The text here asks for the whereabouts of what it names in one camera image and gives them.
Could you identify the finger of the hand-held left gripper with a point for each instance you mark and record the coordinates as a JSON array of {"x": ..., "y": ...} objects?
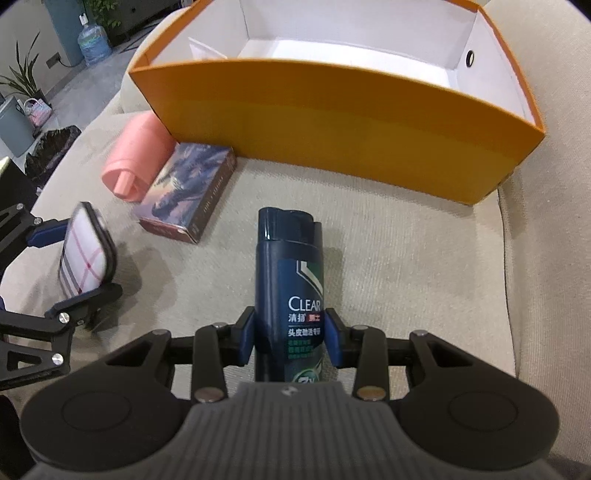
[
  {"x": 46, "y": 233},
  {"x": 87, "y": 302}
]

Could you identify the dark grey cabinet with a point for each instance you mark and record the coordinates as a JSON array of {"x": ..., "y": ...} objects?
[{"x": 143, "y": 14}]

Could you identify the blue water jug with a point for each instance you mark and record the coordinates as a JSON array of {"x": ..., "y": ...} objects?
[{"x": 94, "y": 41}]

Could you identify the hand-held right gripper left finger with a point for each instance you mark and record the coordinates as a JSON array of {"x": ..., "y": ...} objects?
[{"x": 247, "y": 341}]

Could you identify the pink woven bag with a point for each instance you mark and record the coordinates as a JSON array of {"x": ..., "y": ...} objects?
[{"x": 38, "y": 110}]

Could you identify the spiky leaf potted plant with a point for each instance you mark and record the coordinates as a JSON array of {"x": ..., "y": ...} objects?
[{"x": 23, "y": 78}]

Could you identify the pink trash bin black bag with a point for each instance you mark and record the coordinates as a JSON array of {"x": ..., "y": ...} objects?
[{"x": 55, "y": 147}]

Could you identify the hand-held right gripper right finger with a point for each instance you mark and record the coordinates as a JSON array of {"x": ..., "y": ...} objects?
[{"x": 333, "y": 341}]

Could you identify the dark blue shampoo bottle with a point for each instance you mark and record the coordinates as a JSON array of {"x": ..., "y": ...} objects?
[{"x": 288, "y": 267}]

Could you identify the large pink plastic bottle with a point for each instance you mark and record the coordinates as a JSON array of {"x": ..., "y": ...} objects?
[{"x": 136, "y": 157}]

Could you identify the trailing green plant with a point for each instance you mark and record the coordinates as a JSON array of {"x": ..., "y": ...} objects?
[{"x": 104, "y": 11}]

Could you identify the plaid zip case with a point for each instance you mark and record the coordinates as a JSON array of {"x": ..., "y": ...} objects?
[{"x": 83, "y": 254}]

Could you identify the grey bin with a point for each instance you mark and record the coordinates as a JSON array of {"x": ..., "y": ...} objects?
[{"x": 14, "y": 127}]

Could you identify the orange cardboard box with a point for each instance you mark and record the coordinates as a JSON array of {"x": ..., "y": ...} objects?
[{"x": 346, "y": 124}]

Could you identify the picture printed card box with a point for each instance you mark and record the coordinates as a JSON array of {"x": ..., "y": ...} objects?
[{"x": 184, "y": 189}]

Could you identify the beige sofa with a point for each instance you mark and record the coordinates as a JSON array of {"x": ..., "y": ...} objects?
[{"x": 415, "y": 277}]

